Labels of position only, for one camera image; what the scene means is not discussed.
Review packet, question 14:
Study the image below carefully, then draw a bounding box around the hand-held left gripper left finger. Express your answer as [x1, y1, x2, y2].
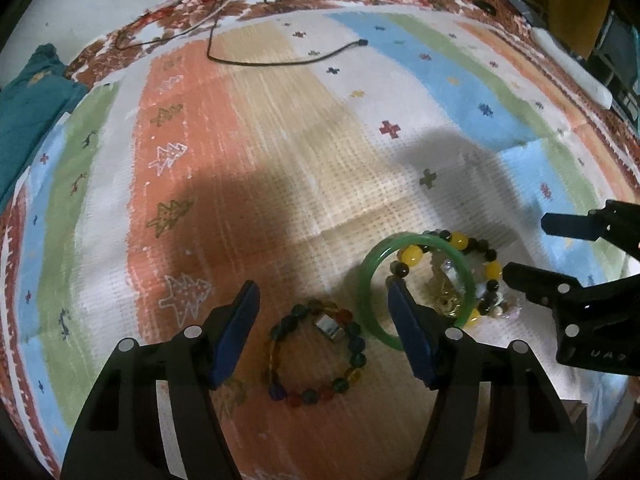
[60, 280, 261, 480]

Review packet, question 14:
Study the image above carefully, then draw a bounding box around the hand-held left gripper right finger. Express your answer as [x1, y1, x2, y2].
[387, 276, 591, 480]

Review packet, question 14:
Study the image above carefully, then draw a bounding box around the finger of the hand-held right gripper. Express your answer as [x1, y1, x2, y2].
[502, 261, 586, 313]
[541, 199, 640, 261]

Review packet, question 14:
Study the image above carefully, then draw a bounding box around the multicolour glass bead bracelet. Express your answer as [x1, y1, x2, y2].
[263, 300, 368, 408]

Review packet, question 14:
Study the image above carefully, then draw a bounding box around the clear crystal bead bracelet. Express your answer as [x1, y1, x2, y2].
[425, 255, 473, 318]

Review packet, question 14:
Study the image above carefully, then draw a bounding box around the green jade bangle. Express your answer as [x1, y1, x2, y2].
[356, 232, 477, 352]

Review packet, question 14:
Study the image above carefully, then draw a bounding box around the yellow and dark bead bracelet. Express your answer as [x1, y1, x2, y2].
[390, 230, 503, 331]

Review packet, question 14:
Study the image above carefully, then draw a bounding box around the dark shelf unit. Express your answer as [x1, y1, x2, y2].
[585, 7, 640, 136]

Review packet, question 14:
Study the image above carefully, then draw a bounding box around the striped colourful blanket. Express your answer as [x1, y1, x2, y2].
[0, 7, 640, 480]

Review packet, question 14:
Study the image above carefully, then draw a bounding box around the yellow hanging cloth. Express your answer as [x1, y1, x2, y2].
[522, 0, 612, 58]

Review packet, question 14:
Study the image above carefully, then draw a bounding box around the teal pillow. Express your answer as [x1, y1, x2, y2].
[0, 44, 91, 201]

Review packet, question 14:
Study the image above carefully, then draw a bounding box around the long black cable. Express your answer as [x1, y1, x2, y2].
[206, 0, 369, 67]

